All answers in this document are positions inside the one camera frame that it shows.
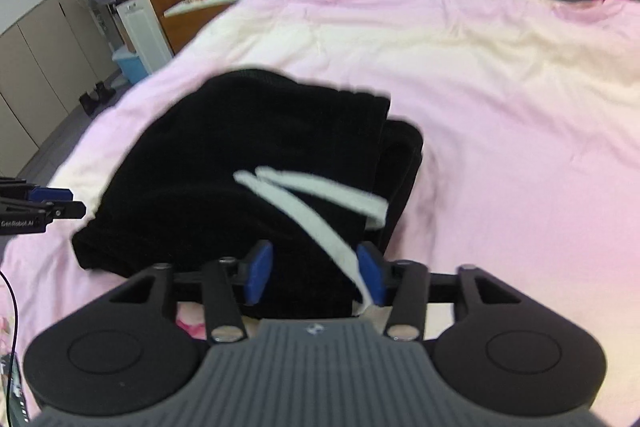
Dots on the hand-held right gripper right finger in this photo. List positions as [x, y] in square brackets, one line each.
[370, 274]

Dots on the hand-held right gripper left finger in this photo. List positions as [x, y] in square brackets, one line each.
[260, 269]

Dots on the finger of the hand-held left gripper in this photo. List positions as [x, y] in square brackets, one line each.
[50, 194]
[65, 209]

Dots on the pair of black shoes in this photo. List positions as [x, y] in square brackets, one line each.
[97, 96]

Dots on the beige wardrobe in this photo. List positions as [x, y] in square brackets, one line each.
[40, 67]

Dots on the blue bin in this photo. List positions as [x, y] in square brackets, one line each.
[131, 64]

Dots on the white cabinet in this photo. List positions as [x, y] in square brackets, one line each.
[145, 32]

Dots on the wooden desk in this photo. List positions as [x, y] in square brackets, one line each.
[175, 24]

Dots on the pink and cream blanket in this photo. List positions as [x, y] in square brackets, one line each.
[500, 107]

